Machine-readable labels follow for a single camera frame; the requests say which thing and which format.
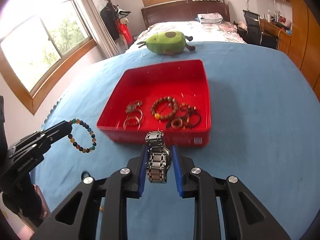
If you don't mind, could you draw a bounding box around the green avocado plush toy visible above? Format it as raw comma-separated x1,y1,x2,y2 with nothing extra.
137,31,196,56

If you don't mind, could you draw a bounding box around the multicolour bead bracelet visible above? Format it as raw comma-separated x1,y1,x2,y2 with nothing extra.
67,118,98,154

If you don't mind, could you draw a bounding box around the brown wooden ring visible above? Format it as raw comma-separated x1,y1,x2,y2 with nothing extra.
171,117,184,129

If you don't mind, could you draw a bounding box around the plain silver bangle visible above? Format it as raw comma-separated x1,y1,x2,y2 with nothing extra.
123,116,140,130

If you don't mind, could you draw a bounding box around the folded white blanket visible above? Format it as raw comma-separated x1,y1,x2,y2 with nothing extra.
195,12,223,24

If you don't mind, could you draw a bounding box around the silver metal wristwatch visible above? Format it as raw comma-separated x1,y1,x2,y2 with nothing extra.
145,131,172,184

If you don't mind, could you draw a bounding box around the floral bed sheet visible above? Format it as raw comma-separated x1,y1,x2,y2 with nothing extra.
126,21,246,52

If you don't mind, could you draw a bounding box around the blue bed cover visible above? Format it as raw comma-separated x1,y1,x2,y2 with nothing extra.
31,42,319,239

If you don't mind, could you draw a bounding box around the silver and gold chain necklace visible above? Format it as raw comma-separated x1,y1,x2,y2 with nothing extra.
125,100,144,114

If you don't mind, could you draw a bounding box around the silver bangle with clasp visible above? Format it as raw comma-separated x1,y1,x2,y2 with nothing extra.
126,109,143,122

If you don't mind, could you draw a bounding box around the coat rack with clothes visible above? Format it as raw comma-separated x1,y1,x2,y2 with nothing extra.
100,0,134,49

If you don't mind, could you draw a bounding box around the wooden framed side window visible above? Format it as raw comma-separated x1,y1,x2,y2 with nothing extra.
1,0,97,114

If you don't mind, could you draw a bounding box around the black bead necklace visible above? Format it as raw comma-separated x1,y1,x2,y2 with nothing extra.
166,102,202,131

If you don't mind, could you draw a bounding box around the wooden wardrobe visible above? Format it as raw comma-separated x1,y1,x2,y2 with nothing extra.
289,0,319,97

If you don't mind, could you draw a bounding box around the beige side curtain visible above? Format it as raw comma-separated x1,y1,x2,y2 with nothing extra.
74,0,119,58

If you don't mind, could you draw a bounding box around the black office chair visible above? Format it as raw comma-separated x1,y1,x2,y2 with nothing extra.
243,10,278,49

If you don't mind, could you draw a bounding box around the wooden desk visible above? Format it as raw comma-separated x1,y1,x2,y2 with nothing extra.
260,19,291,55

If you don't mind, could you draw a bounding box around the red tin box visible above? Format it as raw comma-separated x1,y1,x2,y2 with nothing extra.
97,60,211,147

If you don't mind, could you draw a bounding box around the brown tiger-eye bead bracelet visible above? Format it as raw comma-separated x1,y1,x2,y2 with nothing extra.
150,96,180,121

